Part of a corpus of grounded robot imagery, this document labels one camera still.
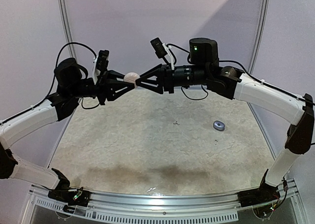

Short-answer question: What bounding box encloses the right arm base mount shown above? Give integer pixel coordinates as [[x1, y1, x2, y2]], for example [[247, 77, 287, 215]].
[[237, 177, 281, 207]]

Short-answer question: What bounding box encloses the aluminium corner post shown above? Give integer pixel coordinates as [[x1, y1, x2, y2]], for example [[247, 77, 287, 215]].
[[55, 0, 86, 67], [241, 0, 271, 93]]

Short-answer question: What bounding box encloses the white round case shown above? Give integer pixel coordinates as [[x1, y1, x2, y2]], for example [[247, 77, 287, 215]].
[[124, 72, 140, 88]]

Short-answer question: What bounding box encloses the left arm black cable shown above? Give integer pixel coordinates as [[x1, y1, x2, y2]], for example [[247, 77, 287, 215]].
[[0, 42, 101, 123]]

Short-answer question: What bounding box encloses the right aluminium corner post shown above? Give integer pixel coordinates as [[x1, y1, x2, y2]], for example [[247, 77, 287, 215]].
[[241, 0, 271, 93]]

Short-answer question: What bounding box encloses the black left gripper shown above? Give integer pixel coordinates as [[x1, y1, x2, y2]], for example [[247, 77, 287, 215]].
[[69, 68, 135, 105]]

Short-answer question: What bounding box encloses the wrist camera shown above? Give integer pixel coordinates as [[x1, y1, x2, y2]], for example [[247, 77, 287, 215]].
[[150, 37, 175, 70], [93, 50, 109, 83]]

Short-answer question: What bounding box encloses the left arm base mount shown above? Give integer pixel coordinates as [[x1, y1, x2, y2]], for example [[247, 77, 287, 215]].
[[48, 187, 92, 207]]

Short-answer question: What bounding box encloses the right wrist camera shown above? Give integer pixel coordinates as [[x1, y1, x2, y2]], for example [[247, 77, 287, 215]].
[[150, 37, 175, 70]]

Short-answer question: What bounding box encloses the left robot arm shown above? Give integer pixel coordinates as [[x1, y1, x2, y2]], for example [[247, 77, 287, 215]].
[[0, 56, 140, 201]]

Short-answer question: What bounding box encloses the aluminium front rail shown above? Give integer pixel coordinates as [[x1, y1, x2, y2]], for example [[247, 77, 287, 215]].
[[22, 179, 308, 224]]

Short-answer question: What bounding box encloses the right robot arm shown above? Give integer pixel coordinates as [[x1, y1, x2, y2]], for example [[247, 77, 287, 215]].
[[135, 37, 315, 202]]

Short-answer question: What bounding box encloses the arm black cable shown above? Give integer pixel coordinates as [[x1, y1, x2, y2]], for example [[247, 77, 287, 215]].
[[167, 43, 315, 205], [0, 42, 101, 123]]

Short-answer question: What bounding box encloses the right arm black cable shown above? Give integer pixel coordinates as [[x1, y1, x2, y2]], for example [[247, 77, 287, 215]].
[[167, 43, 315, 205]]

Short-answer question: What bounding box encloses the left aluminium corner post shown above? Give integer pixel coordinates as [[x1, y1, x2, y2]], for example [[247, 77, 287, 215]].
[[55, 0, 86, 67]]

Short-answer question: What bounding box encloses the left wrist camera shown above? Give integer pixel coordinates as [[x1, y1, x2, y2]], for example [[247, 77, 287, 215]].
[[93, 50, 109, 83]]

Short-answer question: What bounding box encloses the blue earbud charging case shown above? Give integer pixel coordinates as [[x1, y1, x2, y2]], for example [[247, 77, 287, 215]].
[[213, 121, 225, 131]]

